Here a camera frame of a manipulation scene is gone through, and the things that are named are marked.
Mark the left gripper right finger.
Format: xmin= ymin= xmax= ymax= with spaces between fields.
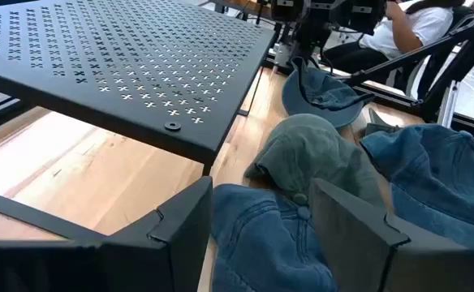
xmin=309 ymin=177 xmax=474 ymax=292

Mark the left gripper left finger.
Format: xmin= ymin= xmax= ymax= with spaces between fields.
xmin=0 ymin=176 xmax=214 ymax=292

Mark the green baseball cap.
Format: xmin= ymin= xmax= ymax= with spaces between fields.
xmin=243 ymin=113 xmax=386 ymax=212

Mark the black perforated metal shelf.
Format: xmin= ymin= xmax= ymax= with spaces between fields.
xmin=0 ymin=0 xmax=278 ymax=178

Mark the person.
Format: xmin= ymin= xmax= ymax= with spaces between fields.
xmin=324 ymin=0 xmax=468 ymax=80

